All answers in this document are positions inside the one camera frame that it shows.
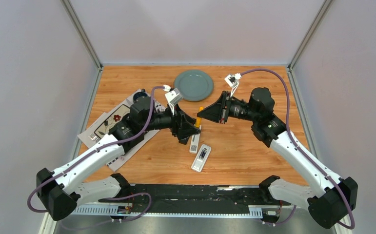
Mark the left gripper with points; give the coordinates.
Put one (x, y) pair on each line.
(181, 123)

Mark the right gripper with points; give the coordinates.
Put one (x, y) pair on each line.
(216, 112)

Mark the yellow handled screwdriver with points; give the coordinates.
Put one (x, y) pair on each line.
(198, 119)

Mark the white remote with batteries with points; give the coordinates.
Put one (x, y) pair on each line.
(201, 158)

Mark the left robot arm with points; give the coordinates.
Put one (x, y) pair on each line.
(63, 189)

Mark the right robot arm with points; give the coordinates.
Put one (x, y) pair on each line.
(328, 197)

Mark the white remote with QR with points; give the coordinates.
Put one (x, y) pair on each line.
(193, 149)

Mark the grey-green round plate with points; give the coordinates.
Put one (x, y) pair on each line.
(194, 85)

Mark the dark blue cup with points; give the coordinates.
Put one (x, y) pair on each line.
(139, 94)

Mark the floral square plate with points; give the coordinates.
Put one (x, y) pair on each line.
(114, 117)

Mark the metal fork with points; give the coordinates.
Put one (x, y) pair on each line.
(93, 137)

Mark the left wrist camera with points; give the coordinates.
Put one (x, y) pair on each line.
(173, 97)

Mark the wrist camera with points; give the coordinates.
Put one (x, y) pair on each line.
(233, 82)
(173, 97)

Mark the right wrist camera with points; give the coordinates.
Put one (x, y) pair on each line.
(233, 82)

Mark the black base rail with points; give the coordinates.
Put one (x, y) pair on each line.
(194, 199)

